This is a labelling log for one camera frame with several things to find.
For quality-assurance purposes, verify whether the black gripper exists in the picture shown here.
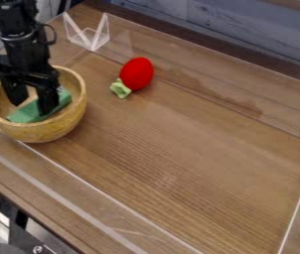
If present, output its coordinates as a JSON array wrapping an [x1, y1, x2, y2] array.
[[0, 24, 63, 117]]

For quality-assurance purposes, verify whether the green rectangular block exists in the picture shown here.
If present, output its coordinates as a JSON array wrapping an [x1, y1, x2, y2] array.
[[6, 86, 74, 125]]

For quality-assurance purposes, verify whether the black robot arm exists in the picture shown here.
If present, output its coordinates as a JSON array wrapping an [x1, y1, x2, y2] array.
[[0, 0, 61, 115]]

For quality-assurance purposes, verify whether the brown wooden bowl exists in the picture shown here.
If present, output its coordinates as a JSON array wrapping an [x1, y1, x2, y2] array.
[[0, 64, 87, 144]]

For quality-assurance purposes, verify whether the red plush strawberry toy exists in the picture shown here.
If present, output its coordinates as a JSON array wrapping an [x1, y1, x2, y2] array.
[[110, 58, 154, 99]]

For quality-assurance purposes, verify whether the blue grey sofa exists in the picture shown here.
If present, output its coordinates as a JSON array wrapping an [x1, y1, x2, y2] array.
[[110, 0, 300, 63]]

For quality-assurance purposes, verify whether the clear acrylic corner bracket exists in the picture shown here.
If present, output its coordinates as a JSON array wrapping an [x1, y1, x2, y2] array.
[[63, 13, 110, 52]]

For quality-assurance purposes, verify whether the black table leg frame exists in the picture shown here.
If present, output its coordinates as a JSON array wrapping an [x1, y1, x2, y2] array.
[[0, 211, 71, 254]]

